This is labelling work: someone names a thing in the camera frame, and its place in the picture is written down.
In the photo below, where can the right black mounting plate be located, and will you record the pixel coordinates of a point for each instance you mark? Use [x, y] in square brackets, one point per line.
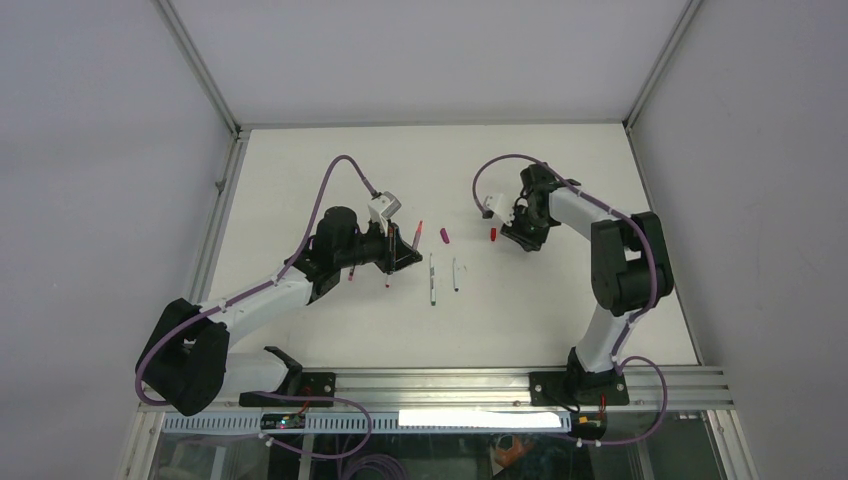
[573, 389]

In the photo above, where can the white blue marker pen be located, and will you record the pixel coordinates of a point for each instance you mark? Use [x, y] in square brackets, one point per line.
[456, 269]

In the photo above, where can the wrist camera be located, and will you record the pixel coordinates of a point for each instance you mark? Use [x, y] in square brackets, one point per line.
[498, 207]
[382, 208]

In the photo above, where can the white slotted cable duct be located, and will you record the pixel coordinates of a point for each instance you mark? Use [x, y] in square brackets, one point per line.
[406, 421]

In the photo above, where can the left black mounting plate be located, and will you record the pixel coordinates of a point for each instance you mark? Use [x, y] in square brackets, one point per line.
[313, 389]

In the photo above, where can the orange object under table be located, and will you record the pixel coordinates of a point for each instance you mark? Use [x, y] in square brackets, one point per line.
[508, 449]

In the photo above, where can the white black marker pen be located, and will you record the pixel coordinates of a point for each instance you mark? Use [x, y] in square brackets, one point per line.
[432, 280]

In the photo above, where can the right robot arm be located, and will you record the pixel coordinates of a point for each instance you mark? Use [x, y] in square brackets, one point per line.
[629, 273]

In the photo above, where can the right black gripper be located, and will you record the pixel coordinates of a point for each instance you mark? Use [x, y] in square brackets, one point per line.
[528, 243]

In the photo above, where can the pink highlighter pen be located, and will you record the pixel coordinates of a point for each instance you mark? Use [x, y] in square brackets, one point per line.
[417, 235]

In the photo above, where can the black mounting plate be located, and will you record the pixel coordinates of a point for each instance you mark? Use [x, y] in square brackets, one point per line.
[313, 389]
[573, 389]

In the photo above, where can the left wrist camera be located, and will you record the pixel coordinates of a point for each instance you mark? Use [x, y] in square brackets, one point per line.
[382, 208]

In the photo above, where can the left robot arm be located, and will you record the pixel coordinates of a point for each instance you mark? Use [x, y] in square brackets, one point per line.
[188, 363]

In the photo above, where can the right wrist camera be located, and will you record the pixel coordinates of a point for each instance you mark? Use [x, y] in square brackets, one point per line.
[498, 207]

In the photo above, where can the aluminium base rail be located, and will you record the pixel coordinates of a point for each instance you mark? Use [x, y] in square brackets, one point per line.
[678, 388]

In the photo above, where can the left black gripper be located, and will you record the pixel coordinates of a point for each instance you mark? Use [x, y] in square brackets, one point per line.
[395, 253]

